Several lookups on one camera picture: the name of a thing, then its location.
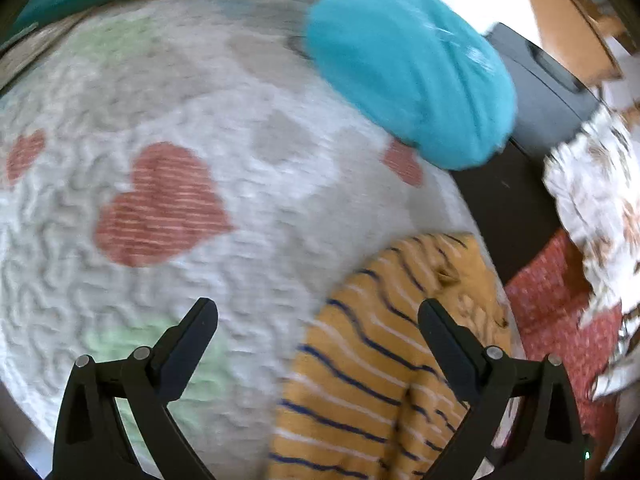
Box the yellow striped knit sweater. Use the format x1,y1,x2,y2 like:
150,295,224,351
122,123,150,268
267,233,511,479

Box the orange floral bed sheet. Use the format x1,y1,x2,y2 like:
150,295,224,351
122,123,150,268
506,230,620,463

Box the white floral duvet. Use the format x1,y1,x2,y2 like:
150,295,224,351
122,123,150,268
542,102,639,399

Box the white quilted heart blanket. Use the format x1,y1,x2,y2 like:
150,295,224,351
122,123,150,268
1,0,492,479

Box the grey plastic case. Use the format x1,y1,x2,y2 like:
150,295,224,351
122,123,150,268
486,23,600,160

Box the teal blue soft pouch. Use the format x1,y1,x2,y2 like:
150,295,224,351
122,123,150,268
304,0,518,170

